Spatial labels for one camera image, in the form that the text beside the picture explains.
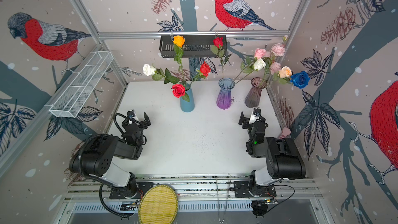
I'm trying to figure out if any smoky pink glass vase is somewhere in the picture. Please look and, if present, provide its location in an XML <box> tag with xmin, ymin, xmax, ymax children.
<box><xmin>245</xmin><ymin>77</ymin><xmax>268</xmax><ymax>108</ymax></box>

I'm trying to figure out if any blue purple glass vase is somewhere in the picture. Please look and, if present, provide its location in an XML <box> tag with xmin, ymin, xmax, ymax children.
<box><xmin>216</xmin><ymin>78</ymin><xmax>235</xmax><ymax>110</ymax></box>

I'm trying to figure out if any teal ceramic vase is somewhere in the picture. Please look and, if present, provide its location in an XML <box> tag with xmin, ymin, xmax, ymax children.
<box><xmin>179</xmin><ymin>86</ymin><xmax>195</xmax><ymax>113</ymax></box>

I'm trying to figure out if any white rose flower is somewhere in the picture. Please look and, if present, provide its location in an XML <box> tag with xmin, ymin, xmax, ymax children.
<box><xmin>143</xmin><ymin>64</ymin><xmax>180</xmax><ymax>85</ymax></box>
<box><xmin>233</xmin><ymin>58</ymin><xmax>266</xmax><ymax>84</ymax></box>

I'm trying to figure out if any cream peach rose stem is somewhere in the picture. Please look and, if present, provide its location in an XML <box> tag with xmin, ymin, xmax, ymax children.
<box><xmin>272</xmin><ymin>66</ymin><xmax>293</xmax><ymax>85</ymax></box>

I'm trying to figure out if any pink carnation flower stem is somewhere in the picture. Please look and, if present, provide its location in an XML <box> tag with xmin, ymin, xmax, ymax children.
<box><xmin>270</xmin><ymin>62</ymin><xmax>282</xmax><ymax>75</ymax></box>

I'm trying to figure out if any blue rose flower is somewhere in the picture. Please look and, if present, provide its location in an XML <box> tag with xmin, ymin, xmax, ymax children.
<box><xmin>290</xmin><ymin>71</ymin><xmax>310</xmax><ymax>89</ymax></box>

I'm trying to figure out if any pink rose flower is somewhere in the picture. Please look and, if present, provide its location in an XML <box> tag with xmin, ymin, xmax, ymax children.
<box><xmin>237</xmin><ymin>48</ymin><xmax>267</xmax><ymax>80</ymax></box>

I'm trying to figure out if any orange rose flower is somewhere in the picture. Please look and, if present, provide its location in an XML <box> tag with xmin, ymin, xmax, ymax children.
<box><xmin>173</xmin><ymin>35</ymin><xmax>185</xmax><ymax>80</ymax></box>

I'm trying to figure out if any dark red rose flower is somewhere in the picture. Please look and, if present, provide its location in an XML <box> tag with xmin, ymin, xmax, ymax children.
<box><xmin>211</xmin><ymin>37</ymin><xmax>231</xmax><ymax>78</ymax></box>

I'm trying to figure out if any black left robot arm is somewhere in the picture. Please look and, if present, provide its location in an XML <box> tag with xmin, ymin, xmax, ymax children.
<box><xmin>69</xmin><ymin>110</ymin><xmax>151</xmax><ymax>199</ymax></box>

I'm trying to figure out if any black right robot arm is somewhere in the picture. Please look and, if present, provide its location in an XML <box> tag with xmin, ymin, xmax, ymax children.
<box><xmin>234</xmin><ymin>108</ymin><xmax>306</xmax><ymax>198</ymax></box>

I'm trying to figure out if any pink silicone spatula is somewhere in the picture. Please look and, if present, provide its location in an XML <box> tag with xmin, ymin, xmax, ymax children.
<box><xmin>279</xmin><ymin>128</ymin><xmax>292</xmax><ymax>139</ymax></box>

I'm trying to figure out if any yellow woven round mat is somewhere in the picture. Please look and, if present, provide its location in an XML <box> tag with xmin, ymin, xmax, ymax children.
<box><xmin>138</xmin><ymin>185</ymin><xmax>178</xmax><ymax>224</ymax></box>

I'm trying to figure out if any white mesh wall shelf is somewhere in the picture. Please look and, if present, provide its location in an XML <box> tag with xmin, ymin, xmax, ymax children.
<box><xmin>49</xmin><ymin>51</ymin><xmax>114</xmax><ymax>118</ymax></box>

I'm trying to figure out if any black hanging wire basket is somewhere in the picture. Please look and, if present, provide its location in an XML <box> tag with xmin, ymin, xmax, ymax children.
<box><xmin>159</xmin><ymin>35</ymin><xmax>217</xmax><ymax>58</ymax></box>

